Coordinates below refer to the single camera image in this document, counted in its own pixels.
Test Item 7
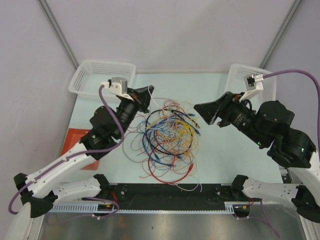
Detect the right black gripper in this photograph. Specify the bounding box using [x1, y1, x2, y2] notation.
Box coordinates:
[190, 90, 265, 146]

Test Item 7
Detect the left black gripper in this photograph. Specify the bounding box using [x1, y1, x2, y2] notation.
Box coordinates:
[115, 86, 155, 139]

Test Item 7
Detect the thick blue cable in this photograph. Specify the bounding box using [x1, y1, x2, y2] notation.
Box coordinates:
[139, 112, 202, 169]

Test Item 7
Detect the thin white wire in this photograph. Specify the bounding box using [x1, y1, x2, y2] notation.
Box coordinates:
[147, 86, 203, 193]

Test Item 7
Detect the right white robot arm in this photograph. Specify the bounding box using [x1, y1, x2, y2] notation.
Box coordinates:
[193, 91, 320, 223]

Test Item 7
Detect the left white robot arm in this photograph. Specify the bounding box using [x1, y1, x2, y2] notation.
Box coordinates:
[5, 84, 154, 240]

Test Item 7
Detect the right white mesh basket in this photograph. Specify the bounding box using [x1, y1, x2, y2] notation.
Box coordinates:
[224, 64, 277, 110]

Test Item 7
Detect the white mesh basket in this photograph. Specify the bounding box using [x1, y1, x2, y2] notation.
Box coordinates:
[224, 64, 277, 110]
[68, 59, 136, 99]

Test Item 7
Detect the left white mesh basket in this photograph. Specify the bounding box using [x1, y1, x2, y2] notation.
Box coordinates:
[68, 59, 136, 99]

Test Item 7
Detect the orange plastic bin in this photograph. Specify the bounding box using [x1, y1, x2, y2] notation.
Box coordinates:
[60, 128, 100, 171]

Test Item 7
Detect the thick black cable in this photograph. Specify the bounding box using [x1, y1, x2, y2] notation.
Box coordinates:
[144, 108, 201, 157]

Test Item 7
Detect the yellow wire bundle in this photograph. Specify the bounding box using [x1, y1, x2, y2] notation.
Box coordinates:
[159, 119, 201, 151]

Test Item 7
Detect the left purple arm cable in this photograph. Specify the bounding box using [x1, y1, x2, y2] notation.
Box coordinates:
[8, 83, 126, 216]

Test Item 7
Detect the thin orange wire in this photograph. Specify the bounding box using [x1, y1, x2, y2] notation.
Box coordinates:
[122, 97, 205, 179]

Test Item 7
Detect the thick red cable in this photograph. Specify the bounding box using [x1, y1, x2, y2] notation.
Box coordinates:
[147, 139, 195, 185]

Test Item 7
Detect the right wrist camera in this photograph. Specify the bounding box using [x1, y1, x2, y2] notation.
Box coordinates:
[240, 74, 264, 102]

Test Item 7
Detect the white slotted cable duct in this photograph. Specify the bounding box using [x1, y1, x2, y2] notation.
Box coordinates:
[46, 202, 236, 215]

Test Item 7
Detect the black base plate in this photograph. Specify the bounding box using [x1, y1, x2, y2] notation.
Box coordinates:
[96, 183, 260, 211]

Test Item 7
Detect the aluminium frame post left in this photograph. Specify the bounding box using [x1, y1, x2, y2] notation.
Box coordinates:
[36, 0, 79, 71]

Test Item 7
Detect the aluminium frame post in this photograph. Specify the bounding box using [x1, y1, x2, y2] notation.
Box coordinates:
[259, 0, 303, 69]
[36, 0, 79, 71]

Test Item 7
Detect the aluminium frame post right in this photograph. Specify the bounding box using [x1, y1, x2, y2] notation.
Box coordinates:
[259, 0, 303, 69]

